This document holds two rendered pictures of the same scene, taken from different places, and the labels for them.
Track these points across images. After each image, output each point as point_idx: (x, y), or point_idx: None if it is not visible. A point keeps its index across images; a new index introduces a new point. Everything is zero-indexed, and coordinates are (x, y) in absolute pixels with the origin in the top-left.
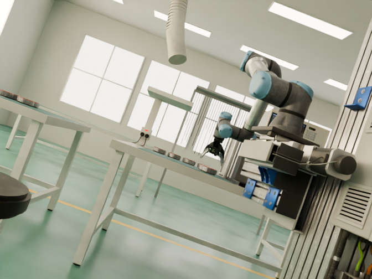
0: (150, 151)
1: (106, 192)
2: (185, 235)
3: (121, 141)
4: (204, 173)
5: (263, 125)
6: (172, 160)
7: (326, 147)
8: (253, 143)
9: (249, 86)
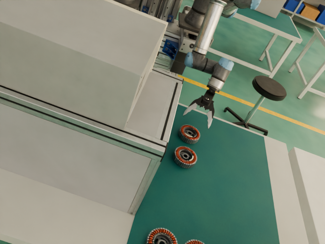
0: (258, 166)
1: None
2: None
3: (286, 163)
4: (200, 111)
5: (153, 60)
6: (229, 143)
7: (177, 10)
8: None
9: (234, 14)
